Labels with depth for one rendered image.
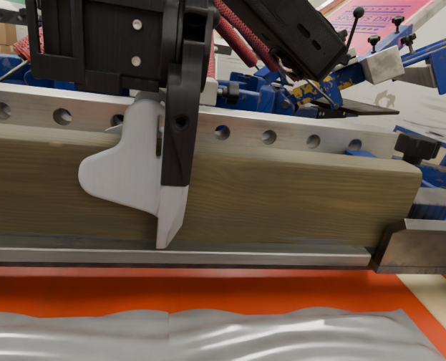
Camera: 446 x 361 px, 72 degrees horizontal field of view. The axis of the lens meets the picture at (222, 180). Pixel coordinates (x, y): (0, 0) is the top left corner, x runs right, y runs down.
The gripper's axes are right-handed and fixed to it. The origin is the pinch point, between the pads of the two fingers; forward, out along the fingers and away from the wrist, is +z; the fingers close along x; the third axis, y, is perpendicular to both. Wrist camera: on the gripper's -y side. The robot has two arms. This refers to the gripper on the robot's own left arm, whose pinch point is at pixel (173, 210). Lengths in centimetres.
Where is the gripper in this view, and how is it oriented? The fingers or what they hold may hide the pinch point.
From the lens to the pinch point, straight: 22.5
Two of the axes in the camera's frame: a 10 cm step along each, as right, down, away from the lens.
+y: -9.8, -0.7, -2.0
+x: 1.5, 4.0, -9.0
